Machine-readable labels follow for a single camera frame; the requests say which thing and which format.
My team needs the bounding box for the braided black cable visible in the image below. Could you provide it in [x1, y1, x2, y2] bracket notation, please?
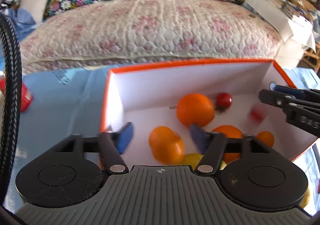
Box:
[0, 13, 23, 206]

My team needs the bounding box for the quilted sofa cover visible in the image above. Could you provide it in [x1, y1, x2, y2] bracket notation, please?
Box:
[20, 0, 283, 75]

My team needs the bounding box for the medium orange fruit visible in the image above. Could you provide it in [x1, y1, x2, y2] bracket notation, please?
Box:
[149, 126, 184, 165]

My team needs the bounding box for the small orange fruit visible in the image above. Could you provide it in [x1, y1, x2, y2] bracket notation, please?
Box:
[256, 131, 274, 147]

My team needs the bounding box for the yellow lemon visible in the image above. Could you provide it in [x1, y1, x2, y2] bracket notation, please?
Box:
[300, 188, 311, 209]
[181, 153, 228, 171]

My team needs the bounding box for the orange cardboard box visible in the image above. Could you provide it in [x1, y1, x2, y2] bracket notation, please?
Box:
[100, 59, 319, 166]

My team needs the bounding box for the light blue table cloth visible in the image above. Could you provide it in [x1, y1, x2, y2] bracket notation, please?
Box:
[13, 70, 319, 224]

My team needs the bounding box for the small red tomato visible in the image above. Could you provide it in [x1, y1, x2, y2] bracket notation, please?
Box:
[249, 106, 266, 123]

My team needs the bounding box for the crumpled blue cloth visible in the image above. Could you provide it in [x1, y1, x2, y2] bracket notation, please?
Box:
[1, 8, 37, 42]

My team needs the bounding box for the large orange fruit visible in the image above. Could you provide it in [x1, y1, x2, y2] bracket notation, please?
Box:
[176, 93, 215, 127]

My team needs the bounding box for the red soda can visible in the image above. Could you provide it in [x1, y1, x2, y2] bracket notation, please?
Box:
[0, 76, 33, 112]

